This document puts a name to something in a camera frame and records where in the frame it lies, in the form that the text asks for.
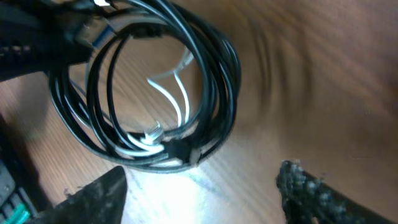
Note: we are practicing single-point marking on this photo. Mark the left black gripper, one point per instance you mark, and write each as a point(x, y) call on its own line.
point(40, 36)

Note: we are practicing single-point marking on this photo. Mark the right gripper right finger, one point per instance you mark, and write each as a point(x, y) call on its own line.
point(307, 199)

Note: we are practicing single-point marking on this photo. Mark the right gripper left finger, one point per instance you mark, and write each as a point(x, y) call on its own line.
point(100, 202)

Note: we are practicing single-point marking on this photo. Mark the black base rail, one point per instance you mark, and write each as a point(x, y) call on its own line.
point(21, 197)

